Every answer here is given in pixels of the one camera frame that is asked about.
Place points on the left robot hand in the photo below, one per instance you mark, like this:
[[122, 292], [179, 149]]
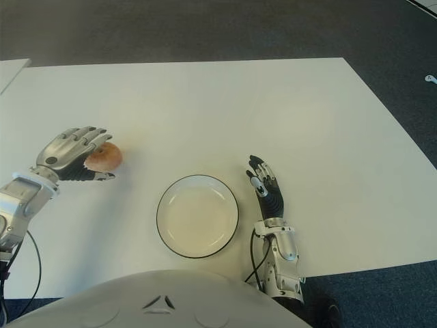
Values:
[[63, 150]]

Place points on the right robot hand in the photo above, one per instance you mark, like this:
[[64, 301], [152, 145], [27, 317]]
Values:
[[273, 201]]

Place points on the red yellow apple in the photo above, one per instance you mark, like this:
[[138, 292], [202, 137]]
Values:
[[107, 158]]

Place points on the white plate with black rim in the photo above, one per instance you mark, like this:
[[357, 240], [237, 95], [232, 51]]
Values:
[[197, 218]]

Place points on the neighbouring white table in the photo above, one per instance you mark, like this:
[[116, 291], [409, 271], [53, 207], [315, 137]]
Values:
[[10, 73]]

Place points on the black robot foot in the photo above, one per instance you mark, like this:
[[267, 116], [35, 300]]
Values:
[[324, 304]]

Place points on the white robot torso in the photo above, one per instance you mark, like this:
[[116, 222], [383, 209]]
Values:
[[153, 304]]

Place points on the small white floor object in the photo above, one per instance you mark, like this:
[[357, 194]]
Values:
[[431, 79]]

